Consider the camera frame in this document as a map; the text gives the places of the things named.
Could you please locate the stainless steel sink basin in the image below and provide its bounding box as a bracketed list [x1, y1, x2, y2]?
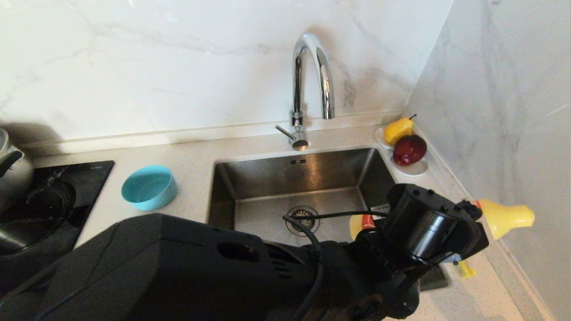
[207, 148, 449, 291]

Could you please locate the silver pot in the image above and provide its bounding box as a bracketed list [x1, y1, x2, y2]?
[0, 128, 35, 214]

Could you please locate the dark red apple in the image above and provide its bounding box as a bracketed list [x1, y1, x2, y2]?
[393, 135, 428, 166]

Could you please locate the black pan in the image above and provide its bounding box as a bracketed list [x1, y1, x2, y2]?
[0, 181, 76, 257]

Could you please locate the chrome gooseneck faucet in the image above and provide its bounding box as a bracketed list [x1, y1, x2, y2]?
[275, 33, 336, 151]

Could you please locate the orange yellow-capped detergent bottle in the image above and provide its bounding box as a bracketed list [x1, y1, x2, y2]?
[349, 198, 535, 241]

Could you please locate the black induction cooktop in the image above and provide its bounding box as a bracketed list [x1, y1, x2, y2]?
[0, 160, 115, 295]

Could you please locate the teal bowl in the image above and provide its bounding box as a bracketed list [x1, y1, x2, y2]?
[121, 165, 178, 211]

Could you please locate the round metal drain strainer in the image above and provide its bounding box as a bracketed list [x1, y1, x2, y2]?
[285, 205, 320, 237]

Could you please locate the yellow pear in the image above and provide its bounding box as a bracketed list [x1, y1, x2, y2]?
[385, 114, 417, 145]

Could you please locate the small white dish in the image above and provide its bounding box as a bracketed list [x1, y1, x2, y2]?
[374, 127, 396, 149]
[392, 153, 429, 177]

